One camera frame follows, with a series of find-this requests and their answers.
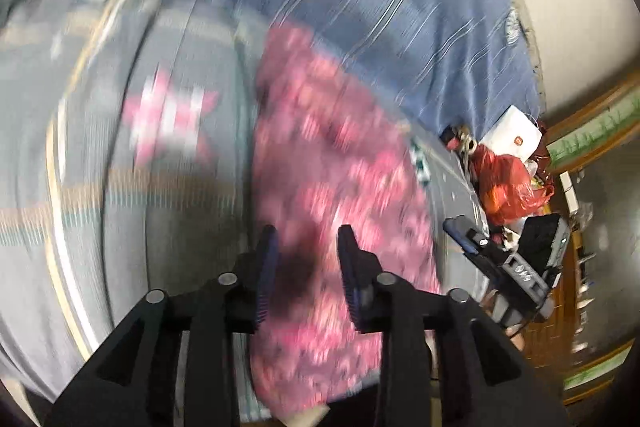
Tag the blue plaid bedsheet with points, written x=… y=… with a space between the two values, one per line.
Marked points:
x=360 y=7

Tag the red plastic bag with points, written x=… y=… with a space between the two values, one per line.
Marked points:
x=505 y=184

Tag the wooden furniture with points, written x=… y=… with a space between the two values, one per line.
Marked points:
x=595 y=132

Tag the white box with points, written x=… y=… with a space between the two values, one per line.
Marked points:
x=510 y=137

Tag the maroon floral garment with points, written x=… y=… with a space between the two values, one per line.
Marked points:
x=340 y=167

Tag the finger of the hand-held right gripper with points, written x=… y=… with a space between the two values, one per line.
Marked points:
x=462 y=234

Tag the grey star print blanket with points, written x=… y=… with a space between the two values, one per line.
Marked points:
x=125 y=157

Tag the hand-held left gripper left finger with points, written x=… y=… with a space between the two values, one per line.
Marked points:
x=265 y=279

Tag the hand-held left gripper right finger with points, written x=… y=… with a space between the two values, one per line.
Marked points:
x=350 y=279

